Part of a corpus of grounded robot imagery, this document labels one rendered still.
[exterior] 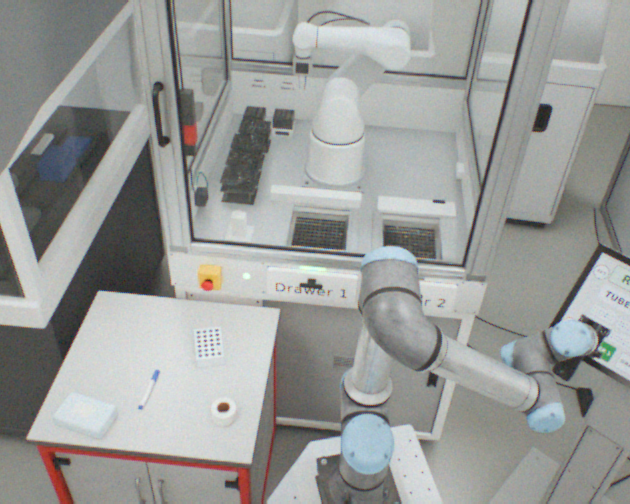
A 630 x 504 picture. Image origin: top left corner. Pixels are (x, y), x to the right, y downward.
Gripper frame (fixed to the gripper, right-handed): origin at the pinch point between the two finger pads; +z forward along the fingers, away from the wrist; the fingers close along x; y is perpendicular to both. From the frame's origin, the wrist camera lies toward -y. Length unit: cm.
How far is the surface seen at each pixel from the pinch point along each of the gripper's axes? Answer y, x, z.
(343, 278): -20, 72, 2
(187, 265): -41, 114, -19
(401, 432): -47, 30, -4
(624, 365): -0.3, -8.1, 14.8
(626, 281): 19.8, 2.4, 14.8
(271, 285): -34, 91, -4
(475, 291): -4.1, 40.0, 24.4
